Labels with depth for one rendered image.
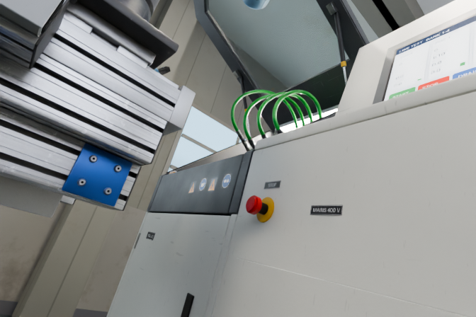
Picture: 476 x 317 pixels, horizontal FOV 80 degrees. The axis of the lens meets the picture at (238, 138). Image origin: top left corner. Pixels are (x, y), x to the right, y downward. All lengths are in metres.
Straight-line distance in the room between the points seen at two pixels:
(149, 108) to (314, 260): 0.39
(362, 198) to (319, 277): 0.13
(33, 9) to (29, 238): 2.29
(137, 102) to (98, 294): 2.36
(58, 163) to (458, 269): 0.55
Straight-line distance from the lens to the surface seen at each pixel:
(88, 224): 2.39
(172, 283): 0.86
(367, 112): 0.51
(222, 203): 0.74
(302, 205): 0.52
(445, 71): 0.86
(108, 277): 2.79
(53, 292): 2.43
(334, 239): 0.46
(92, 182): 0.55
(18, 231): 2.61
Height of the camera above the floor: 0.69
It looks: 23 degrees up
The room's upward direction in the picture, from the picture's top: 16 degrees clockwise
